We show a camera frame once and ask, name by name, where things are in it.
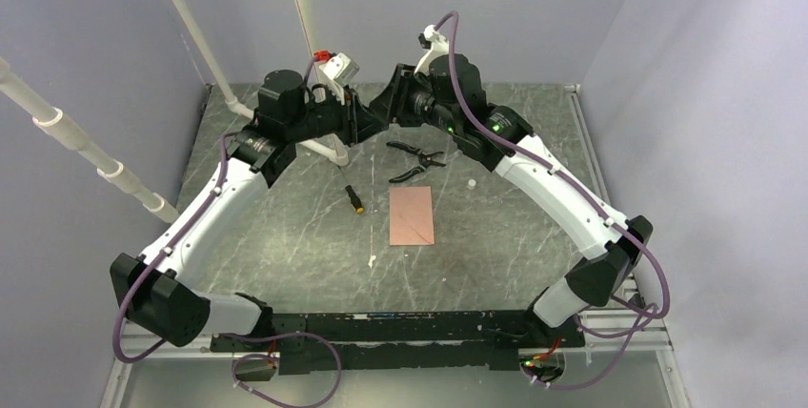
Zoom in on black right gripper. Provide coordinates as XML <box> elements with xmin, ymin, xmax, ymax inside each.
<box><xmin>370</xmin><ymin>64</ymin><xmax>460</xmax><ymax>136</ymax></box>

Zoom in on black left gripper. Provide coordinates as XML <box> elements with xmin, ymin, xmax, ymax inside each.
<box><xmin>287</xmin><ymin>81</ymin><xmax>389</xmax><ymax>148</ymax></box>

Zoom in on pink paper envelope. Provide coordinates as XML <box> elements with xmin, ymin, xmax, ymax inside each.
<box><xmin>389</xmin><ymin>186</ymin><xmax>435</xmax><ymax>246</ymax></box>

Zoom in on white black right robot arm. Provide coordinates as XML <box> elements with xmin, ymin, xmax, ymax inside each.
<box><xmin>369</xmin><ymin>55</ymin><xmax>653</xmax><ymax>346</ymax></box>

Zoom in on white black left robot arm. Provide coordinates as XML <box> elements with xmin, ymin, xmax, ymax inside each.
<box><xmin>110</xmin><ymin>70</ymin><xmax>390</xmax><ymax>359</ymax></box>

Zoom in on black yellow screwdriver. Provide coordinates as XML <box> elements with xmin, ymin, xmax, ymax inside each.
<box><xmin>337</xmin><ymin>166</ymin><xmax>364</xmax><ymax>214</ymax></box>

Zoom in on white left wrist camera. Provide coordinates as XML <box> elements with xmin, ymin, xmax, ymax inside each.
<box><xmin>313</xmin><ymin>51</ymin><xmax>360</xmax><ymax>105</ymax></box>

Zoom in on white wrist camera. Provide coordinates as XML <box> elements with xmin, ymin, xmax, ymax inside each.
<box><xmin>414</xmin><ymin>24</ymin><xmax>450</xmax><ymax>74</ymax></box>
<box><xmin>313</xmin><ymin>51</ymin><xmax>360</xmax><ymax>105</ymax></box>

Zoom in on black handled pliers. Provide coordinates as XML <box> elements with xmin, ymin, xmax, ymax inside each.
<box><xmin>386</xmin><ymin>141</ymin><xmax>446</xmax><ymax>184</ymax></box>

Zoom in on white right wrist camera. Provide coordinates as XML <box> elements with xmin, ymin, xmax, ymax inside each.
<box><xmin>414</xmin><ymin>24</ymin><xmax>450</xmax><ymax>74</ymax></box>

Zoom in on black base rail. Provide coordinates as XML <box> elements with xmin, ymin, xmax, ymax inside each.
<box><xmin>211</xmin><ymin>310</ymin><xmax>585</xmax><ymax>376</ymax></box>

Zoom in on white pvc pipe frame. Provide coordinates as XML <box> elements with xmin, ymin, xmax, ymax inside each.
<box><xmin>0</xmin><ymin>0</ymin><xmax>350</xmax><ymax>224</ymax></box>

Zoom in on aluminium extrusion frame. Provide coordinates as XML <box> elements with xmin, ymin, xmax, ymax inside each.
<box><xmin>100</xmin><ymin>309</ymin><xmax>692</xmax><ymax>407</ymax></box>

